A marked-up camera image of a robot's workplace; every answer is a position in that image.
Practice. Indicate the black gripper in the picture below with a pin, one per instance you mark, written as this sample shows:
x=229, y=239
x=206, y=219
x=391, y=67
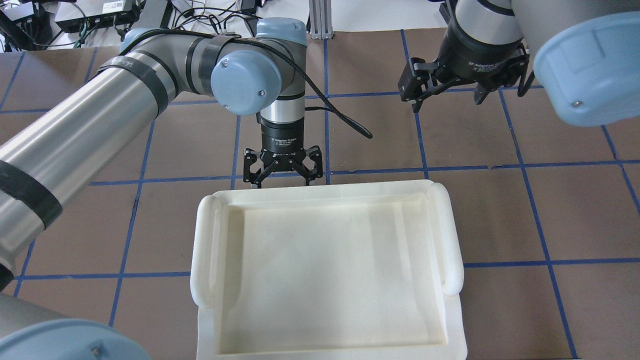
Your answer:
x=283, y=138
x=472, y=52

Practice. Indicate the white plastic tray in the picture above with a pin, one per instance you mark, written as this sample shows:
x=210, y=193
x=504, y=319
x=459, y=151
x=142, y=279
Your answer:
x=361, y=271

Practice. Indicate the aluminium frame post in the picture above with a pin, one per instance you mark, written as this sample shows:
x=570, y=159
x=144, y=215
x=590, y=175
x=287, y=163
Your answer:
x=320, y=26

